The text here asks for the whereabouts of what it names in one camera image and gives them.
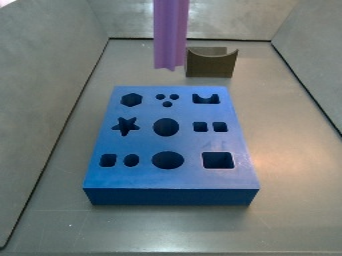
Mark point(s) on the purple star-shaped peg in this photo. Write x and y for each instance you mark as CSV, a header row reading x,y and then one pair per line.
x,y
170,33

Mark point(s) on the blue shape-sorting block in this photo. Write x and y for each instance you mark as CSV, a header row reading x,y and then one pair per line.
x,y
170,149

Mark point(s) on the dark olive U-shaped block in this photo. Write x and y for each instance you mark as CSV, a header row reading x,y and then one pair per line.
x,y
210,62

